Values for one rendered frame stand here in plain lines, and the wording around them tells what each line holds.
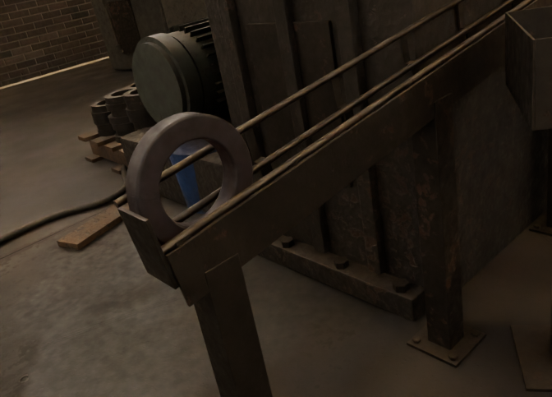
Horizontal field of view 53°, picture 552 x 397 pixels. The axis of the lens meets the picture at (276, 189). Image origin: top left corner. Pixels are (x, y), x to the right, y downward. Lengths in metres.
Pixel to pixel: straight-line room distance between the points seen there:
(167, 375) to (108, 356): 0.21
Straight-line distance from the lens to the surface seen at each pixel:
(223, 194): 0.79
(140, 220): 0.70
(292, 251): 1.67
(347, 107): 0.99
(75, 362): 1.63
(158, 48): 2.13
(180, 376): 1.44
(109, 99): 2.85
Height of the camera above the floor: 0.91
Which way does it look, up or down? 24 degrees down
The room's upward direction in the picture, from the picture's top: 11 degrees counter-clockwise
